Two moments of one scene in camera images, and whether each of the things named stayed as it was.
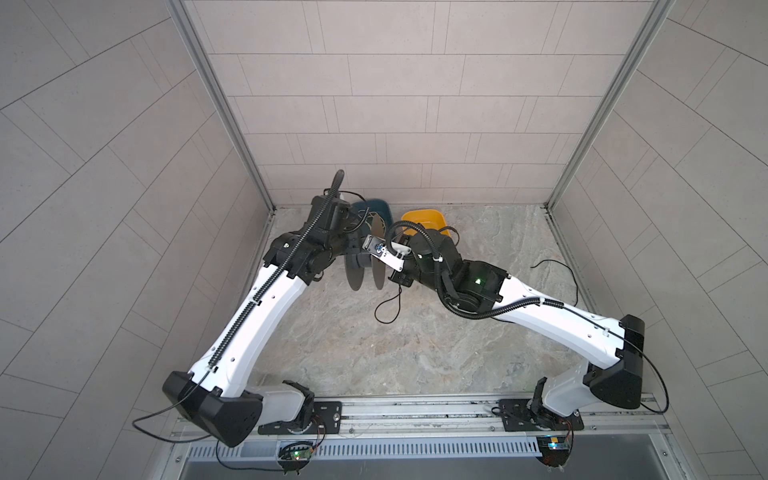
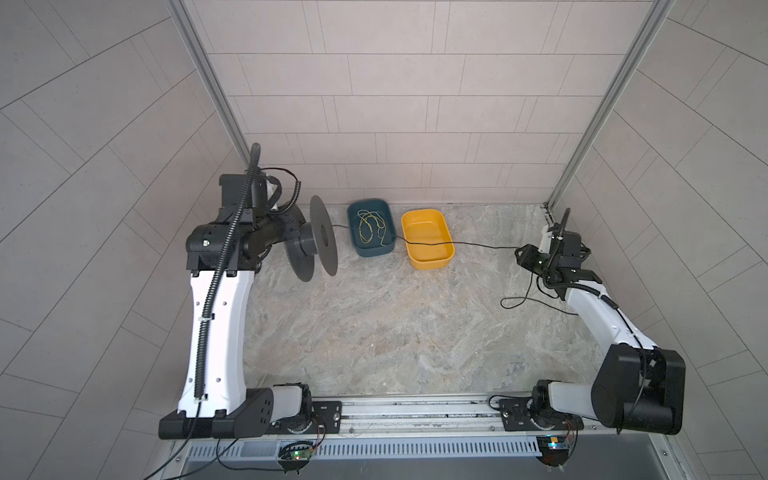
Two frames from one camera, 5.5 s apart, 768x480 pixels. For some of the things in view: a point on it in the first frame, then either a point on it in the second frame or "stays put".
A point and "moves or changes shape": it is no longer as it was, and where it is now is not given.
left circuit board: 295,452 stays put
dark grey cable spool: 355,261 moves or changes shape
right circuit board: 554,450 stays put
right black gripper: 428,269 -> 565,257
